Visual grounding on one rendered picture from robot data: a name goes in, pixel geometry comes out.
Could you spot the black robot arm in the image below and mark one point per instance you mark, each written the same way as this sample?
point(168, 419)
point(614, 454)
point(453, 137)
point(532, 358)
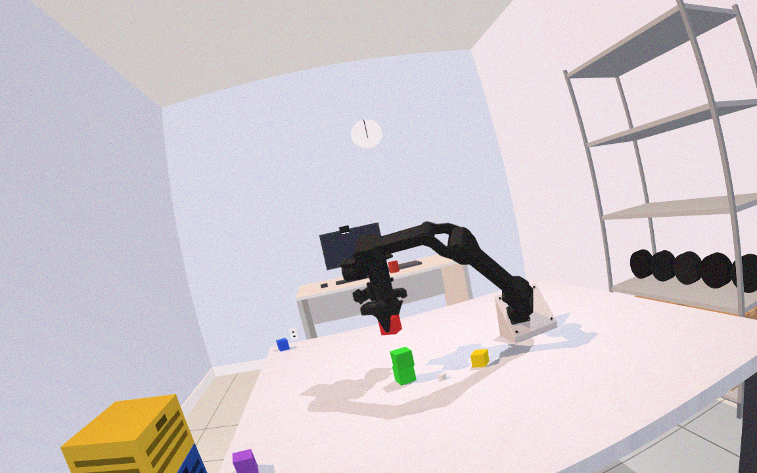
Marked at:
point(372, 251)

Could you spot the blue block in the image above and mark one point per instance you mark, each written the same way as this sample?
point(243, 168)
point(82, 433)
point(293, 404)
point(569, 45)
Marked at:
point(283, 344)

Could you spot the yellow cube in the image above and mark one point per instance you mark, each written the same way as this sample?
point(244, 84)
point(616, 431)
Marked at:
point(479, 358)

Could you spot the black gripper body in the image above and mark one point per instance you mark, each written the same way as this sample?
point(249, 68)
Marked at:
point(384, 294)

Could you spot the red block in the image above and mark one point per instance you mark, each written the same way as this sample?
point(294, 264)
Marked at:
point(395, 326)

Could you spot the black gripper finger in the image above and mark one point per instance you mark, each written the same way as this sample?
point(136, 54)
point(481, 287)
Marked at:
point(395, 307)
point(384, 319)

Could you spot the green block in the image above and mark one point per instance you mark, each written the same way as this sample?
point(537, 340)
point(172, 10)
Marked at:
point(404, 376)
point(402, 358)

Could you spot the purple block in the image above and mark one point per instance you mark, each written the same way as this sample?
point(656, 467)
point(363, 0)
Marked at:
point(244, 462)

